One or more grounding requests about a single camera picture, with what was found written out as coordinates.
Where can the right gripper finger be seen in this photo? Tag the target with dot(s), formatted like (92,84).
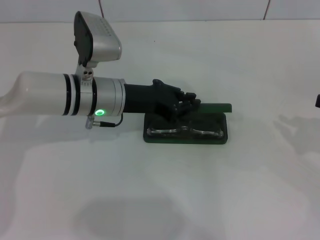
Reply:
(318,100)

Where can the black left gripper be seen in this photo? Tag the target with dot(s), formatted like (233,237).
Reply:
(145,97)

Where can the clear plastic glasses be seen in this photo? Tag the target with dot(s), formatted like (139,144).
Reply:
(162,131)

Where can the green glasses case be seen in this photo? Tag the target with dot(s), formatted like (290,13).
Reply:
(185,141)

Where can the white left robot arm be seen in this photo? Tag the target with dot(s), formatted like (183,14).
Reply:
(45,92)

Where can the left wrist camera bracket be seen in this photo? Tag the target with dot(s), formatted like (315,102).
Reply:
(86,75)

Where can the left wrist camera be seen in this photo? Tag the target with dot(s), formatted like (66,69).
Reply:
(100,37)

